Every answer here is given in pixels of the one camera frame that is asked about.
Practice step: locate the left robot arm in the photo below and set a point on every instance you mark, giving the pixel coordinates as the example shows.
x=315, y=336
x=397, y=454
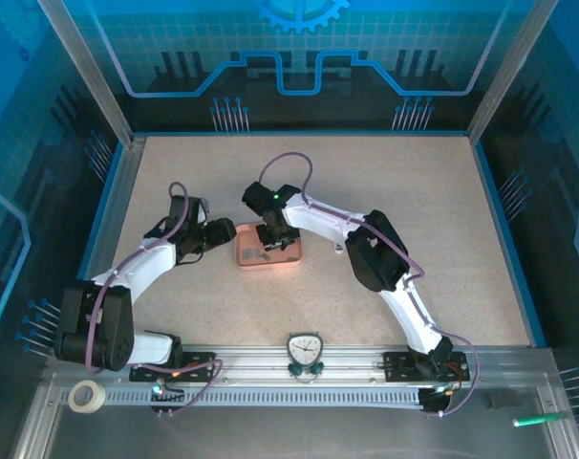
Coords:
x=146, y=268

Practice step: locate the aluminium mounting rail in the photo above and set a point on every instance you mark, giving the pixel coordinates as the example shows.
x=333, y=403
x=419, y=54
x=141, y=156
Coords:
x=251, y=363

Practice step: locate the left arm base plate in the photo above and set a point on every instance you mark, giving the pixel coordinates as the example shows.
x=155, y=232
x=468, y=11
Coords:
x=199, y=368

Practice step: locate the aluminium frame post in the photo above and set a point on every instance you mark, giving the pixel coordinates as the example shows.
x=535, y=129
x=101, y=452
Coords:
x=98, y=79
x=499, y=72

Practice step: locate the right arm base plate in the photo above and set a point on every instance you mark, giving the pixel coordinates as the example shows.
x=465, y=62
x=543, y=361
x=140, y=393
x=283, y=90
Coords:
x=394, y=368

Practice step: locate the green alarm clock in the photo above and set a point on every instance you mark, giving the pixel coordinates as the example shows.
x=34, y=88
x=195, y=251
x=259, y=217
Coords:
x=305, y=348

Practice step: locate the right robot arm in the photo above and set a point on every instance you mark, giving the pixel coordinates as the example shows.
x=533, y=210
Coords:
x=318, y=215

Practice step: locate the pink plastic tray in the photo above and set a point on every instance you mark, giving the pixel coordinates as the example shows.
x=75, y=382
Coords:
x=247, y=236

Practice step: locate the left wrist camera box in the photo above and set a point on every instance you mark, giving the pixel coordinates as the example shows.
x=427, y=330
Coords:
x=201, y=209

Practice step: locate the masking tape roll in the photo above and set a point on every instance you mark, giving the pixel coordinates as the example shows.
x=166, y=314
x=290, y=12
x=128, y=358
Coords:
x=94, y=401

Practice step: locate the black controller box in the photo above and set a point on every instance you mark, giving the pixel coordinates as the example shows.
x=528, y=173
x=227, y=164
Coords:
x=167, y=406
x=435, y=404

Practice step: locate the green pen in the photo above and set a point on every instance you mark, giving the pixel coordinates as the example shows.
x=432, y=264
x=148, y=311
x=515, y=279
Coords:
x=533, y=420

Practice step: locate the blue table edge strip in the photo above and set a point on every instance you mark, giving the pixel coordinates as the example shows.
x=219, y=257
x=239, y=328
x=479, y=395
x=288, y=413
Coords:
x=540, y=338
x=366, y=133
x=100, y=215

